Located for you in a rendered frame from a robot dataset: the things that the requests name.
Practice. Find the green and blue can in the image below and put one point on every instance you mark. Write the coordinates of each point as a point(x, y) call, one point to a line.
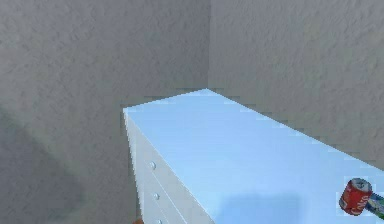
point(376, 204)

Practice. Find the orange object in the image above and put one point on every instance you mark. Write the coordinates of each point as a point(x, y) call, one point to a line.
point(138, 221)

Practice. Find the white chest of drawers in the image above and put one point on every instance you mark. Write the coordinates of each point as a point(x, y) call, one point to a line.
point(233, 150)

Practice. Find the red drinks can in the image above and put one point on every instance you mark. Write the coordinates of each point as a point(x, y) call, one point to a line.
point(355, 197)

